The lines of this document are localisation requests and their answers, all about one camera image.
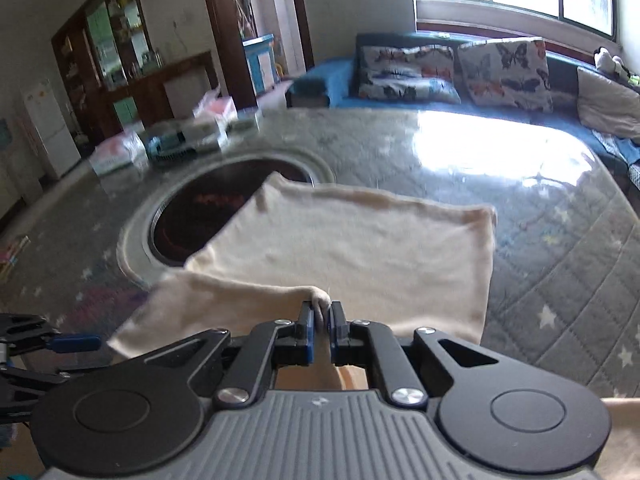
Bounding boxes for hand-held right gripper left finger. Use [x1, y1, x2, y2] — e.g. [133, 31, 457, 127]
[145, 301, 316, 409]

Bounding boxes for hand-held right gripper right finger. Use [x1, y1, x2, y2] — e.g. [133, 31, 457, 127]
[329, 301, 501, 406]

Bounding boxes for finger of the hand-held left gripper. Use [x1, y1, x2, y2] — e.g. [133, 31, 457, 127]
[0, 364, 71, 421]
[0, 313, 103, 353]

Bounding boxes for cream knit sweater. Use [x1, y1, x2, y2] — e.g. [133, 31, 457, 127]
[107, 171, 498, 392]

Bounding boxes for hanging clothes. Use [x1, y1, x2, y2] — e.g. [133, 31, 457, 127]
[235, 0, 257, 41]

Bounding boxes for colourful booklet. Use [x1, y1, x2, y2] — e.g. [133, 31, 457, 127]
[0, 235, 31, 281]

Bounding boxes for round black induction cooktop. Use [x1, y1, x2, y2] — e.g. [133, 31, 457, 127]
[147, 156, 321, 268]

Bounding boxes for pink white packet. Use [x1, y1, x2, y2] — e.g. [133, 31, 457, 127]
[91, 132, 149, 176]

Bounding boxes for white refrigerator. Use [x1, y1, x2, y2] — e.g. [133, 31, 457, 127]
[21, 79, 81, 180]

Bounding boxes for grey quilted table cover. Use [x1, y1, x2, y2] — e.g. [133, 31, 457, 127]
[0, 107, 640, 401]

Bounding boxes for teal white packet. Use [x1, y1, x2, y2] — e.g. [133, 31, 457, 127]
[145, 120, 228, 163]

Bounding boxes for blue corner sofa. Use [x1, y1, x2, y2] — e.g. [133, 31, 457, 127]
[292, 32, 640, 171]

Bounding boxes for wooden display cabinet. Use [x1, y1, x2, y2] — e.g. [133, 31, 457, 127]
[51, 0, 221, 143]

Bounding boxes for butterfly print pillow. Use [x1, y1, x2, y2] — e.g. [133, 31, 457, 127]
[456, 37, 555, 113]
[357, 44, 462, 105]

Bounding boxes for white box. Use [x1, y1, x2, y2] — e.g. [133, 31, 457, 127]
[164, 76, 211, 116]

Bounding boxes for blue white toy cabinet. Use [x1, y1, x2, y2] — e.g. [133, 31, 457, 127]
[242, 34, 278, 95]

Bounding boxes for brown wooden ledge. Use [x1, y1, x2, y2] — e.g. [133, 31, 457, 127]
[416, 19, 618, 58]

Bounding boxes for blue sofa blanket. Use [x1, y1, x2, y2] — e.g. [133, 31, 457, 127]
[590, 130, 640, 191]

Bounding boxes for grey cushion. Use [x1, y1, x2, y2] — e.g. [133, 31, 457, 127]
[576, 66, 640, 140]

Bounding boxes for panda plush toy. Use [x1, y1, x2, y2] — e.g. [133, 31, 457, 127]
[594, 47, 628, 78]

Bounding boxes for dark wooden door frame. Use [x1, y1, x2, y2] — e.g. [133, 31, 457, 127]
[197, 0, 313, 111]

